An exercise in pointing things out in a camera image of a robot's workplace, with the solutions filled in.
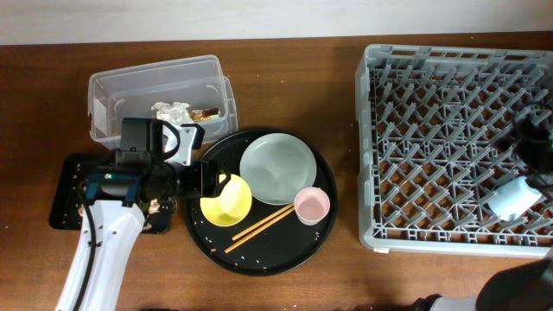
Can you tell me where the peanut shells and rice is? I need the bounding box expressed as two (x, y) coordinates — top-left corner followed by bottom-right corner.
(78, 199), (161, 232)

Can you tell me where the yellow bowl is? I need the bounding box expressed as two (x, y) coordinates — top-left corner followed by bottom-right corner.
(200, 175), (252, 227)

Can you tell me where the light blue cup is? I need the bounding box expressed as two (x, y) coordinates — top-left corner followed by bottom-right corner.
(487, 176), (542, 221)

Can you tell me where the wooden chopstick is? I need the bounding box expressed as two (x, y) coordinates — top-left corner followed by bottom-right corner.
(225, 207), (294, 253)
(232, 203), (293, 241)

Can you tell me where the white tissue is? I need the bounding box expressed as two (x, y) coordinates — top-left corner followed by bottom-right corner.
(151, 102), (194, 126)

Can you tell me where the grey round plate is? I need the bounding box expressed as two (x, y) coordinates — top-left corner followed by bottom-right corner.
(239, 133), (317, 205)

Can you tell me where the round black serving tray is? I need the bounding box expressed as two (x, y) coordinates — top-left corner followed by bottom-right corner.
(183, 128), (338, 276)

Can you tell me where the pink cup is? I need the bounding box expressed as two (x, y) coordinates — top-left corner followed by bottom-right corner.
(294, 187), (331, 225)

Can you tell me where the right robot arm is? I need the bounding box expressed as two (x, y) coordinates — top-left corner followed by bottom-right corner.
(411, 117), (552, 311)

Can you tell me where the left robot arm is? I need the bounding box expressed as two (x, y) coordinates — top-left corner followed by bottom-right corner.
(56, 117), (231, 310)

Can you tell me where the grey dishwasher rack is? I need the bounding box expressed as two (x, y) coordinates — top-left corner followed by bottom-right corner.
(355, 44), (552, 258)

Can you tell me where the clear plastic storage bin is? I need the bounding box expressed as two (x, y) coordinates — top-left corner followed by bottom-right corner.
(87, 55), (238, 149)

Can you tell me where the black rectangular tray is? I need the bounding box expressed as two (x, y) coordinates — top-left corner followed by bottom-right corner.
(48, 153), (178, 234)

